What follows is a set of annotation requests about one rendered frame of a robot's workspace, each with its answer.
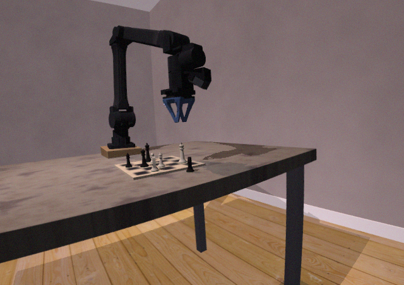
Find black and cream chessboard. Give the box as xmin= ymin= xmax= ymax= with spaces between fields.
xmin=115 ymin=156 xmax=206 ymax=180

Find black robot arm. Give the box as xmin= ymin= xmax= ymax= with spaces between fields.
xmin=107 ymin=25 xmax=211 ymax=149

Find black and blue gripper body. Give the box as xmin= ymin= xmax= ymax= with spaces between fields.
xmin=161 ymin=71 xmax=196 ymax=99

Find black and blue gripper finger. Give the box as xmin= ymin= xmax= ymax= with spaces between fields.
xmin=163 ymin=97 xmax=184 ymax=123
xmin=181 ymin=98 xmax=195 ymax=122

